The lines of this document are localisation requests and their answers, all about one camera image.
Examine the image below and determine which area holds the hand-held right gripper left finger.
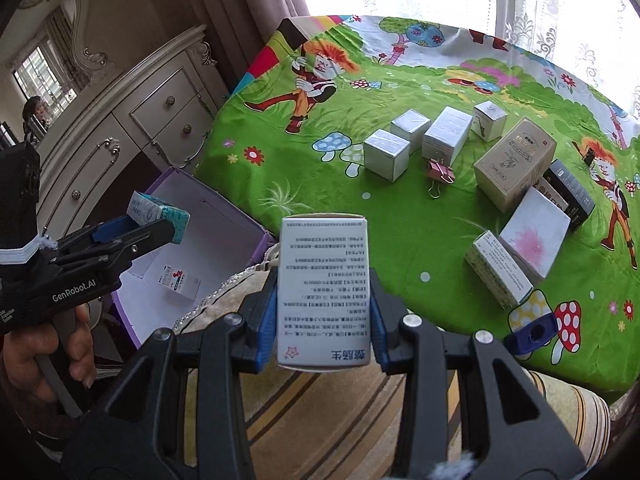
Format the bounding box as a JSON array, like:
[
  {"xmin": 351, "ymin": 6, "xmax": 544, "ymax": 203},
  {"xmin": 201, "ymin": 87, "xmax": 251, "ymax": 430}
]
[{"xmin": 102, "ymin": 269, "xmax": 281, "ymax": 480}]

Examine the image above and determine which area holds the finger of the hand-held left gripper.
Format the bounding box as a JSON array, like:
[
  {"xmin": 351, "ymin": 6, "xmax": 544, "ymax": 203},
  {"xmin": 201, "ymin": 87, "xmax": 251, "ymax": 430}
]
[
  {"xmin": 94, "ymin": 216, "xmax": 152, "ymax": 244},
  {"xmin": 60, "ymin": 219, "xmax": 176, "ymax": 282}
]

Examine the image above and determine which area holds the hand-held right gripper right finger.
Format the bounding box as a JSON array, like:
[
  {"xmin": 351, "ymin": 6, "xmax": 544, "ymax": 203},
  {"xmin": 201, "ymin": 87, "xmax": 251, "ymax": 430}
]
[{"xmin": 370, "ymin": 280, "xmax": 587, "ymax": 480}]

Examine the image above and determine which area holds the teal and white small box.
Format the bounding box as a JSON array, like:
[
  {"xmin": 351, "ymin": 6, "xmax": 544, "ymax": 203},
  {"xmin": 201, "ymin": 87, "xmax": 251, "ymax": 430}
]
[{"xmin": 127, "ymin": 191, "xmax": 191, "ymax": 246}]

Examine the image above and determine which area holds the white box with black text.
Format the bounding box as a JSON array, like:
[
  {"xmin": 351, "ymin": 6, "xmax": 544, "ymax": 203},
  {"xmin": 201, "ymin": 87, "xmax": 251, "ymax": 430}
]
[{"xmin": 276, "ymin": 215, "xmax": 370, "ymax": 372}]

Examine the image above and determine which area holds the purple cardboard box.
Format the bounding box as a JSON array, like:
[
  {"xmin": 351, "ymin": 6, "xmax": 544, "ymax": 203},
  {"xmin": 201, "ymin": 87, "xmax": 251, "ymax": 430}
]
[{"xmin": 107, "ymin": 166, "xmax": 276, "ymax": 351}]

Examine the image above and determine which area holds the person's left forearm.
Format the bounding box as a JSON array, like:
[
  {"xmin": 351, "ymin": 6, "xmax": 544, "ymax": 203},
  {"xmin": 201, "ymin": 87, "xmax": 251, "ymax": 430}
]
[{"xmin": 0, "ymin": 385, "xmax": 96, "ymax": 466}]

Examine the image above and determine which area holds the person's left hand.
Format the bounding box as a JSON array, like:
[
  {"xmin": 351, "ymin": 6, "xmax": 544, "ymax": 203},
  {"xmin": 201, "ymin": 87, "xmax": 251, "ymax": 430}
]
[{"xmin": 0, "ymin": 306, "xmax": 97, "ymax": 411}]

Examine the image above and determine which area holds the small white box red print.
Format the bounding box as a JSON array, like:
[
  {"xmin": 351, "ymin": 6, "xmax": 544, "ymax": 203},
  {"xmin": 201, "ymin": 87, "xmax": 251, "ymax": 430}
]
[{"xmin": 159, "ymin": 267, "xmax": 202, "ymax": 301}]

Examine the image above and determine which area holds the striped beige sofa cover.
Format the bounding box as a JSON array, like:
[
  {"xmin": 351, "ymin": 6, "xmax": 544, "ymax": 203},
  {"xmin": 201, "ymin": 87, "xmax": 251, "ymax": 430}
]
[{"xmin": 180, "ymin": 240, "xmax": 613, "ymax": 480}]

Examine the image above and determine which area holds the cream carved dresser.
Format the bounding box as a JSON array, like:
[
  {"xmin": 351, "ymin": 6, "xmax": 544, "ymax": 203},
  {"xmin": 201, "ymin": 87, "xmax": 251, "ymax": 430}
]
[{"xmin": 35, "ymin": 25, "xmax": 231, "ymax": 241}]

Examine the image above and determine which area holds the long white and green box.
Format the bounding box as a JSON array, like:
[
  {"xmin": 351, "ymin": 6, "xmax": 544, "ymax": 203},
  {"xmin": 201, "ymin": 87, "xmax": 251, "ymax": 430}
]
[{"xmin": 464, "ymin": 230, "xmax": 535, "ymax": 311}]

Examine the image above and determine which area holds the green cartoon printed tablecloth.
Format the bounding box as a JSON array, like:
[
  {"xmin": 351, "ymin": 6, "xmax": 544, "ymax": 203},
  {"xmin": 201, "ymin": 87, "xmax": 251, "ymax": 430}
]
[{"xmin": 192, "ymin": 14, "xmax": 640, "ymax": 406}]

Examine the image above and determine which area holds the blue pencil sharpener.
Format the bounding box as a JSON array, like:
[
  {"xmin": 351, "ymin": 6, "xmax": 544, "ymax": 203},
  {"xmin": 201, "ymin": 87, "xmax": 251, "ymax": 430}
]
[{"xmin": 502, "ymin": 312, "xmax": 558, "ymax": 360}]

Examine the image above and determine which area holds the pink binder clip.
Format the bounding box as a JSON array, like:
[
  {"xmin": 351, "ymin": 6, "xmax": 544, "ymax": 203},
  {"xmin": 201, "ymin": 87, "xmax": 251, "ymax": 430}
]
[{"xmin": 425, "ymin": 158, "xmax": 456, "ymax": 200}]

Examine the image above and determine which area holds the ornate framed mirror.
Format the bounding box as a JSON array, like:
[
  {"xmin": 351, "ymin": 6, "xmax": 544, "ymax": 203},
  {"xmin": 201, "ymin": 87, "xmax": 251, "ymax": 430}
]
[{"xmin": 0, "ymin": 0, "xmax": 118, "ymax": 146}]

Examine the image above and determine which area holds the white cube box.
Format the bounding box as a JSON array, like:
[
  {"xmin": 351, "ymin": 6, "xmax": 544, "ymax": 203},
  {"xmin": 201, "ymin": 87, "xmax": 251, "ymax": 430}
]
[
  {"xmin": 363, "ymin": 129, "xmax": 412, "ymax": 183},
  {"xmin": 390, "ymin": 109, "xmax": 432, "ymax": 155}
]

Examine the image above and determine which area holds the white box pink flower print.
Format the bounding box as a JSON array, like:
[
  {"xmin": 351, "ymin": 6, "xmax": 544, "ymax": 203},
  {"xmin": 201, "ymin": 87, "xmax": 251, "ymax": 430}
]
[{"xmin": 498, "ymin": 187, "xmax": 572, "ymax": 287}]

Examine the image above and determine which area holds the tall white box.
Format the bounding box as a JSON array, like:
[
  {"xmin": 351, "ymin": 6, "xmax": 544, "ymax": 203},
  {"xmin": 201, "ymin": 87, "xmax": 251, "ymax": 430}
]
[{"xmin": 421, "ymin": 106, "xmax": 474, "ymax": 167}]

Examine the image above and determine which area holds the brown kraft box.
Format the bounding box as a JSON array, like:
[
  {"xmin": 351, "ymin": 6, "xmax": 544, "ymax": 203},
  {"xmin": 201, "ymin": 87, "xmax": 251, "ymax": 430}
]
[{"xmin": 473, "ymin": 116, "xmax": 557, "ymax": 213}]

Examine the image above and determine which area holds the small white box with drawing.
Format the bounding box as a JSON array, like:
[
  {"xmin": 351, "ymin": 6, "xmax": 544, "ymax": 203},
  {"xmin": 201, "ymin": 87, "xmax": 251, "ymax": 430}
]
[{"xmin": 472, "ymin": 101, "xmax": 508, "ymax": 142}]

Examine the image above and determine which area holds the brown curtain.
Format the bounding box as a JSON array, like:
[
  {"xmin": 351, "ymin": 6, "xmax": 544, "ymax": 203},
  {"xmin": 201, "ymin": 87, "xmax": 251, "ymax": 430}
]
[{"xmin": 145, "ymin": 0, "xmax": 313, "ymax": 96}]

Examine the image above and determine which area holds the white lace curtain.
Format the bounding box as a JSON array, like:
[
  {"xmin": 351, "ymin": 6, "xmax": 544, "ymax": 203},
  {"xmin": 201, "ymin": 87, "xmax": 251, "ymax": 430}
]
[{"xmin": 290, "ymin": 0, "xmax": 640, "ymax": 121}]

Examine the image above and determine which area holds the white elastic strap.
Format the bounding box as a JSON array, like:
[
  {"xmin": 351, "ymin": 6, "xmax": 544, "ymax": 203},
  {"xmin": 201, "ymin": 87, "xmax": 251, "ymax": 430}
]
[{"xmin": 0, "ymin": 234, "xmax": 58, "ymax": 266}]

